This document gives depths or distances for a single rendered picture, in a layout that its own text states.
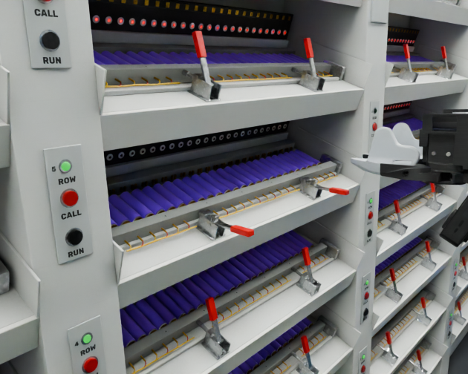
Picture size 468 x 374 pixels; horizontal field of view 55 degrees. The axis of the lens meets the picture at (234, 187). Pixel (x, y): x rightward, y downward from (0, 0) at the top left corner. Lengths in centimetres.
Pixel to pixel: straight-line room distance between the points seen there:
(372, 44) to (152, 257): 63
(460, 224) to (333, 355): 60
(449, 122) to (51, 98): 43
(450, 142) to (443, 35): 111
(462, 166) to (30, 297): 49
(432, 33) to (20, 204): 142
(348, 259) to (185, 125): 59
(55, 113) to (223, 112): 25
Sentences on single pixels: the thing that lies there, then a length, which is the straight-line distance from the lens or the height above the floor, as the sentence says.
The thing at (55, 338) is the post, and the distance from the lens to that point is 55.
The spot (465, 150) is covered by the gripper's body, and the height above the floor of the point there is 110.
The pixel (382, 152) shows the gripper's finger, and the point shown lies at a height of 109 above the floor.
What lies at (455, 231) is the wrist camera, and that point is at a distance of 60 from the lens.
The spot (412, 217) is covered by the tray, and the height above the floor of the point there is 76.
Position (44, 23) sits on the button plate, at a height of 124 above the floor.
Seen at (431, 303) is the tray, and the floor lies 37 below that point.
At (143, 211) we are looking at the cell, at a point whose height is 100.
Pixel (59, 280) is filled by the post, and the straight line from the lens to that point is 52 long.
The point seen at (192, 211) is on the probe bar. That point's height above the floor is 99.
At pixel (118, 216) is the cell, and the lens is 64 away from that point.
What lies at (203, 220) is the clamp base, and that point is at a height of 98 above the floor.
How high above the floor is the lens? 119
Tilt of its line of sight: 14 degrees down
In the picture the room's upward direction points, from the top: 2 degrees counter-clockwise
